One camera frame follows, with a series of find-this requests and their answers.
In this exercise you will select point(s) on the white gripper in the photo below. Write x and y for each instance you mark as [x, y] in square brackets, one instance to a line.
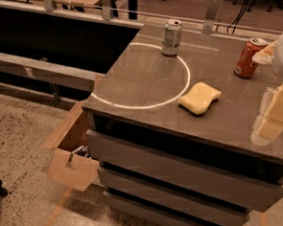
[269, 123]

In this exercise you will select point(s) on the red coke can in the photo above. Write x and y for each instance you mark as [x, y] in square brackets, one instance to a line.
[246, 67]

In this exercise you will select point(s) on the silver soda can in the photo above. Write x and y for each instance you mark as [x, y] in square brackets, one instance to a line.
[171, 37]

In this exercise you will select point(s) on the yellow sponge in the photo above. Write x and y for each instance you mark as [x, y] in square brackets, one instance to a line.
[199, 97]

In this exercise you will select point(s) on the middle grey drawer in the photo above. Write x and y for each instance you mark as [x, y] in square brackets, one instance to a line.
[170, 200]

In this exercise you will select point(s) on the bottom grey drawer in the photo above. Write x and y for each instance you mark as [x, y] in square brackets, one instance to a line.
[137, 209]

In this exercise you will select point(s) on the grey metal beam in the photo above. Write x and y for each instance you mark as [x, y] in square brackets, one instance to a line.
[49, 72]

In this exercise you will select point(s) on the open cardboard box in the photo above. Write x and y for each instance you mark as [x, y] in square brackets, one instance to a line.
[69, 167]

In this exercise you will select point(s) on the metal railing frame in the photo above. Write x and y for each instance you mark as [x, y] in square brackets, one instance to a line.
[209, 16]

